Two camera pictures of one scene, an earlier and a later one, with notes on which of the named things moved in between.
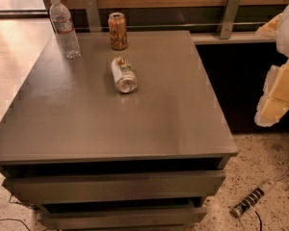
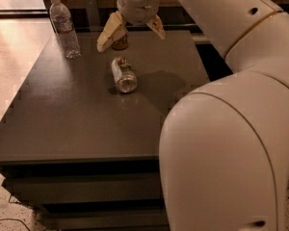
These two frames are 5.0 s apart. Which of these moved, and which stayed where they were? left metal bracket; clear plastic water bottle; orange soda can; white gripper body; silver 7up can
Moved: white gripper body
Stayed: clear plastic water bottle; orange soda can; left metal bracket; silver 7up can
